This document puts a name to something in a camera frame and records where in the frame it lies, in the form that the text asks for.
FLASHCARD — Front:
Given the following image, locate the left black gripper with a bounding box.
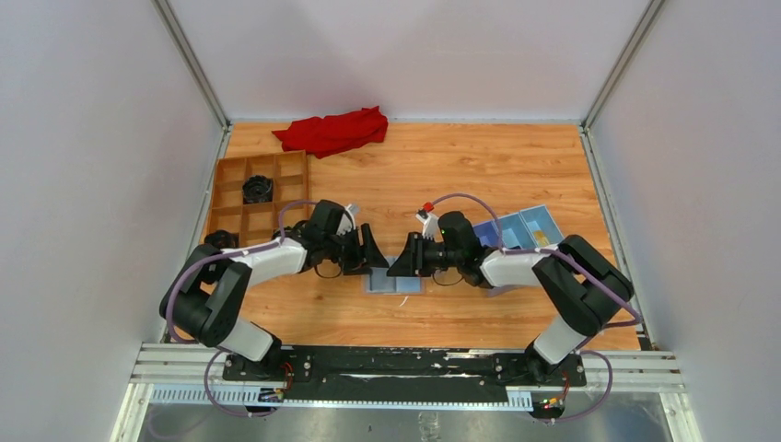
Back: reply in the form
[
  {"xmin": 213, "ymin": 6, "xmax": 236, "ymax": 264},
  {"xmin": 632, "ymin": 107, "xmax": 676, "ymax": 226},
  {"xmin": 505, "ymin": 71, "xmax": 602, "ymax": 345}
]
[{"xmin": 323, "ymin": 223, "xmax": 389, "ymax": 275}]

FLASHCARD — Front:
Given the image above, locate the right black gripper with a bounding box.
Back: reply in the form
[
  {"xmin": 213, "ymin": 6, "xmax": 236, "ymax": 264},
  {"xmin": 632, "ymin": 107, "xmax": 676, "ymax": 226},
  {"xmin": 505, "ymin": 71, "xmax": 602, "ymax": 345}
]
[{"xmin": 388, "ymin": 232, "xmax": 463, "ymax": 277}]

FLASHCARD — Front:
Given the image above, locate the blue plastic box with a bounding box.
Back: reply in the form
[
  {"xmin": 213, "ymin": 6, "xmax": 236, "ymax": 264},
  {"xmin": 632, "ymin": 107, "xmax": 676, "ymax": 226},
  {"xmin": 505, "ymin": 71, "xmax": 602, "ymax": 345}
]
[{"xmin": 472, "ymin": 204, "xmax": 565, "ymax": 298}]

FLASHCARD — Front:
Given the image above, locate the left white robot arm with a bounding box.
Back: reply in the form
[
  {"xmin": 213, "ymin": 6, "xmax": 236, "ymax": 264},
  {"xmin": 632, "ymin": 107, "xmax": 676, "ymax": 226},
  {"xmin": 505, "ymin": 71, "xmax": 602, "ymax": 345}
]
[{"xmin": 159, "ymin": 200, "xmax": 390, "ymax": 380}]

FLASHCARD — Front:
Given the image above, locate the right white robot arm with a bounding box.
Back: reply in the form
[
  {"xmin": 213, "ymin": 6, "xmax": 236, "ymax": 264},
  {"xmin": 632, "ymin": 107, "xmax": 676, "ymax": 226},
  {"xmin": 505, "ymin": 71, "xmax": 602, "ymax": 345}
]
[{"xmin": 387, "ymin": 207, "xmax": 639, "ymax": 385}]

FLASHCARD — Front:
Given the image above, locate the red cloth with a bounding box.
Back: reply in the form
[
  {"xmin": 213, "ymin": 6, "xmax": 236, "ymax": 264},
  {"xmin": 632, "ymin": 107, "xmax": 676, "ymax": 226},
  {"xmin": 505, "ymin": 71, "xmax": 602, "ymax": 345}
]
[{"xmin": 272, "ymin": 106, "xmax": 389, "ymax": 158}]

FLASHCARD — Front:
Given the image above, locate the black round part upper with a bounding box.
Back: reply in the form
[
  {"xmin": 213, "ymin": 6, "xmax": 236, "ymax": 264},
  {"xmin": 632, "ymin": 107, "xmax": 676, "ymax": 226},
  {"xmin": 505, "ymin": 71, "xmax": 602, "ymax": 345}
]
[{"xmin": 241, "ymin": 175, "xmax": 274, "ymax": 204}]

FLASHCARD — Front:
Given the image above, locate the black round part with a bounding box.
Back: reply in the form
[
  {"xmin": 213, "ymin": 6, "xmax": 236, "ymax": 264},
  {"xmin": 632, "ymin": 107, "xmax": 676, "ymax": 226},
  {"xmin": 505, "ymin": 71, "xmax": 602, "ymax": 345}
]
[
  {"xmin": 204, "ymin": 229, "xmax": 239, "ymax": 250},
  {"xmin": 241, "ymin": 175, "xmax": 274, "ymax": 204}
]

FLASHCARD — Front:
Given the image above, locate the brown compartment tray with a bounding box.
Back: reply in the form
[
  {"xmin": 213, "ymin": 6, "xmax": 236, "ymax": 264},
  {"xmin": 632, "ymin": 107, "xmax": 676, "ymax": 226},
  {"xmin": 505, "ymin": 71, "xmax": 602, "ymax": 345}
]
[{"xmin": 202, "ymin": 152, "xmax": 310, "ymax": 248}]

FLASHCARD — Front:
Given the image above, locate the black round part lower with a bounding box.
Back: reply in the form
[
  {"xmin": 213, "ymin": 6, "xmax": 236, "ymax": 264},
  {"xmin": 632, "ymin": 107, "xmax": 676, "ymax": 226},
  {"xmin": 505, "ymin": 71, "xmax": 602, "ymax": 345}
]
[{"xmin": 204, "ymin": 229, "xmax": 239, "ymax": 250}]

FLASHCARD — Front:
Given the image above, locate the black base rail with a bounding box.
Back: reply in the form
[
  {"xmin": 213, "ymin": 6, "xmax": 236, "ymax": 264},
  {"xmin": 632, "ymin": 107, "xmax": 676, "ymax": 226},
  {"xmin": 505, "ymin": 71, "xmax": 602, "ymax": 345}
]
[{"xmin": 221, "ymin": 345, "xmax": 587, "ymax": 404}]

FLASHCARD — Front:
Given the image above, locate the aluminium frame rail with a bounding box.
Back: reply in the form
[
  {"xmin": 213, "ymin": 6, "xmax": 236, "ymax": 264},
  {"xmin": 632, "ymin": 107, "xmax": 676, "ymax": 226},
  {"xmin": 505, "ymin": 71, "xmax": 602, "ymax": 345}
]
[{"xmin": 111, "ymin": 343, "xmax": 701, "ymax": 441}]

